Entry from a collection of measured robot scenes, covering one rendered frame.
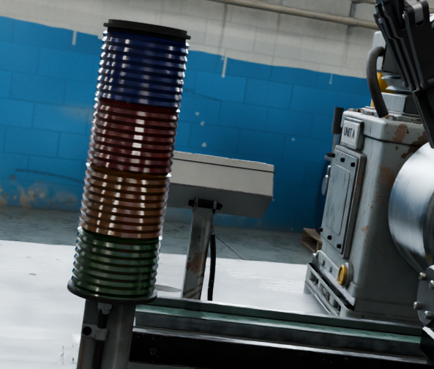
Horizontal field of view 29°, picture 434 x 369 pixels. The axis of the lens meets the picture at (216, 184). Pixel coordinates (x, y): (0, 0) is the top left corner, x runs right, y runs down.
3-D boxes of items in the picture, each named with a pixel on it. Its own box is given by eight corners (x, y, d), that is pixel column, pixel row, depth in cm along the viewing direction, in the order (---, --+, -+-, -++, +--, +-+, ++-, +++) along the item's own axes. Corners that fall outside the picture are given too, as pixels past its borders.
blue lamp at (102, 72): (178, 106, 61) (186, 45, 60) (183, 111, 55) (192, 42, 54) (96, 94, 60) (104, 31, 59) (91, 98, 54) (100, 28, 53)
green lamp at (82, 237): (153, 285, 62) (161, 226, 62) (155, 308, 56) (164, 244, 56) (72, 275, 62) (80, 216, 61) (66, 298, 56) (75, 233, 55)
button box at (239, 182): (262, 220, 115) (263, 186, 118) (274, 197, 109) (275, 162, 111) (140, 203, 113) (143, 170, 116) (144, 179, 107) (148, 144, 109)
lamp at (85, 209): (161, 226, 62) (170, 167, 61) (164, 244, 56) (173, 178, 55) (80, 216, 61) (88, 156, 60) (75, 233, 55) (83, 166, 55)
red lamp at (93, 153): (170, 167, 61) (178, 106, 61) (173, 178, 55) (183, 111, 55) (88, 156, 60) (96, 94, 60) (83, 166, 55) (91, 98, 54)
